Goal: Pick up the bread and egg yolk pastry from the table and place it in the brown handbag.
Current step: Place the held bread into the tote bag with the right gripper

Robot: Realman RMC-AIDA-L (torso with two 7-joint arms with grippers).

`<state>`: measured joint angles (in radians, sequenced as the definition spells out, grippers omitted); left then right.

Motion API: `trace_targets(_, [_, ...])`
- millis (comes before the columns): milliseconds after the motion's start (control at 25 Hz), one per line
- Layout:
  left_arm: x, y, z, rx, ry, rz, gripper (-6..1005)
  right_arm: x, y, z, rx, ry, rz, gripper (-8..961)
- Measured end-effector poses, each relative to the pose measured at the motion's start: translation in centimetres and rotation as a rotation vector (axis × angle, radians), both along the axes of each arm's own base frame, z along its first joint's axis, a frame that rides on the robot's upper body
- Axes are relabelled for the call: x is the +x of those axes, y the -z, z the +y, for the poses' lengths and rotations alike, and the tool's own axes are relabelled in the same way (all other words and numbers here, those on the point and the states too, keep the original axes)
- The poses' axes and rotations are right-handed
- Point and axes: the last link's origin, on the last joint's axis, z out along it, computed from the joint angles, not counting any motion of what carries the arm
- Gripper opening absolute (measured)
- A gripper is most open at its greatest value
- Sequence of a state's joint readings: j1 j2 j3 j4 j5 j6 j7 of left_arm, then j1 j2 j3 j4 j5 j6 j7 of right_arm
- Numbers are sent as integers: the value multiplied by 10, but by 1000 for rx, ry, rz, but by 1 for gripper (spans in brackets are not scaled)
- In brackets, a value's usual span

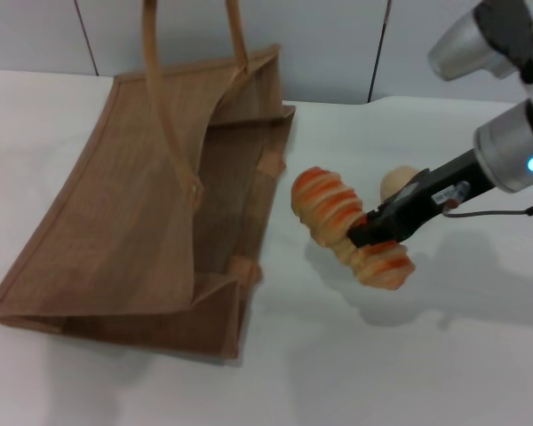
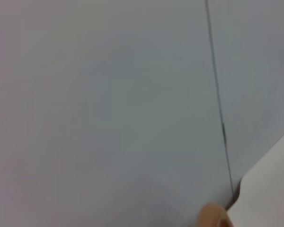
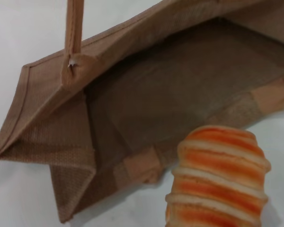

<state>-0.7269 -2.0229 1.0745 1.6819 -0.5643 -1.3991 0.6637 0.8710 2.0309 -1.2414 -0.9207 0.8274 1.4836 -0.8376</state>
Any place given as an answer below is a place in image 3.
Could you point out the brown jute tote bag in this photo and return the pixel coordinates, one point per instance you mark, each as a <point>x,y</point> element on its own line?
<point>168,89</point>

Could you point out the orange striped bread loaf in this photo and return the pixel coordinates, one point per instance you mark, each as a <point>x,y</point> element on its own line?
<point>217,179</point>

